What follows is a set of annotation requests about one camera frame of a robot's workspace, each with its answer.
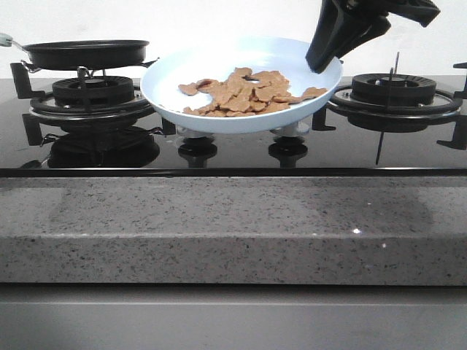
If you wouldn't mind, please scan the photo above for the grey granite countertop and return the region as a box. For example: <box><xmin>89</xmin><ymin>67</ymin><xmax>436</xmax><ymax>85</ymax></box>
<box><xmin>1</xmin><ymin>176</ymin><xmax>466</xmax><ymax>286</ymax></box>

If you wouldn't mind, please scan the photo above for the silver stove knob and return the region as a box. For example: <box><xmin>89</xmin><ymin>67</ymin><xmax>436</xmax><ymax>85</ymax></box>
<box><xmin>177</xmin><ymin>126</ymin><xmax>214</xmax><ymax>139</ymax></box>
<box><xmin>271</xmin><ymin>122</ymin><xmax>310</xmax><ymax>137</ymax></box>

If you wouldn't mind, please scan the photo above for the black frying pan green handle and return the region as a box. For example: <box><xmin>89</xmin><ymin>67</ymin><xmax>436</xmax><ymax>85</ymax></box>
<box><xmin>1</xmin><ymin>34</ymin><xmax>149</xmax><ymax>71</ymax></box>

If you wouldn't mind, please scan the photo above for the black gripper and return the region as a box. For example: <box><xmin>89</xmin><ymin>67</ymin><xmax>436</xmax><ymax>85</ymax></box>
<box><xmin>306</xmin><ymin>0</ymin><xmax>441</xmax><ymax>73</ymax></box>

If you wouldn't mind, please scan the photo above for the black left gas burner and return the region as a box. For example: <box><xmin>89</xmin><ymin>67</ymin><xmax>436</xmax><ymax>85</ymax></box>
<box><xmin>52</xmin><ymin>76</ymin><xmax>134</xmax><ymax>107</ymax></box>

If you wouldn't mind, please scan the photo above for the black left pan support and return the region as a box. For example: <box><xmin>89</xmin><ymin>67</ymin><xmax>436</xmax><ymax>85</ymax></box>
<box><xmin>10</xmin><ymin>62</ymin><xmax>154</xmax><ymax>132</ymax></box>

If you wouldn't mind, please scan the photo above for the silver right stove knob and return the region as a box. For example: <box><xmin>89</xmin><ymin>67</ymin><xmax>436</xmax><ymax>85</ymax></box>
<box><xmin>271</xmin><ymin>122</ymin><xmax>310</xmax><ymax>137</ymax></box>

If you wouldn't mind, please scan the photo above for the black right pan support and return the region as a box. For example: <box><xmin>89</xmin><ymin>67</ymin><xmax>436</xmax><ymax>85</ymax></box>
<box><xmin>312</xmin><ymin>66</ymin><xmax>466</xmax><ymax>150</ymax></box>

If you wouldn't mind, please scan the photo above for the black right gas burner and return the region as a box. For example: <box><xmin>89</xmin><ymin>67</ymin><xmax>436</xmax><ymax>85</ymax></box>
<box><xmin>350</xmin><ymin>73</ymin><xmax>436</xmax><ymax>106</ymax></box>

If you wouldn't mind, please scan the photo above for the black pan support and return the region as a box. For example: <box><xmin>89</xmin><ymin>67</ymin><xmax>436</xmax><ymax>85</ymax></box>
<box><xmin>312</xmin><ymin>66</ymin><xmax>466</xmax><ymax>150</ymax></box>
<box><xmin>10</xmin><ymin>62</ymin><xmax>154</xmax><ymax>132</ymax></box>

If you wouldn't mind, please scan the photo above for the black glass cooktop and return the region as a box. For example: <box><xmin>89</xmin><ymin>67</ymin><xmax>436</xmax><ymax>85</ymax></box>
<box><xmin>1</xmin><ymin>79</ymin><xmax>466</xmax><ymax>178</ymax></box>

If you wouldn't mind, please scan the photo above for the silver left stove knob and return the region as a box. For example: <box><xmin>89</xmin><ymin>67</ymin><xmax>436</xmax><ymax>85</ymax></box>
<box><xmin>177</xmin><ymin>126</ymin><xmax>214</xmax><ymax>139</ymax></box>

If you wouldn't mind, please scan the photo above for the grey cabinet front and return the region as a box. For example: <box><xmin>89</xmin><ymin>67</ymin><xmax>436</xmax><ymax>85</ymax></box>
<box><xmin>1</xmin><ymin>284</ymin><xmax>466</xmax><ymax>349</ymax></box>

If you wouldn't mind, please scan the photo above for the light blue plate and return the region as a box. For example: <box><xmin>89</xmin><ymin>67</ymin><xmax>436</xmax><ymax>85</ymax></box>
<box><xmin>140</xmin><ymin>36</ymin><xmax>343</xmax><ymax>134</ymax></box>

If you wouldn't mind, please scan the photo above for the black gas burner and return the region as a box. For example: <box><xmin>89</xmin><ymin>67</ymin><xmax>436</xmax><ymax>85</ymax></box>
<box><xmin>350</xmin><ymin>73</ymin><xmax>436</xmax><ymax>106</ymax></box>
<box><xmin>52</xmin><ymin>76</ymin><xmax>134</xmax><ymax>107</ymax></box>

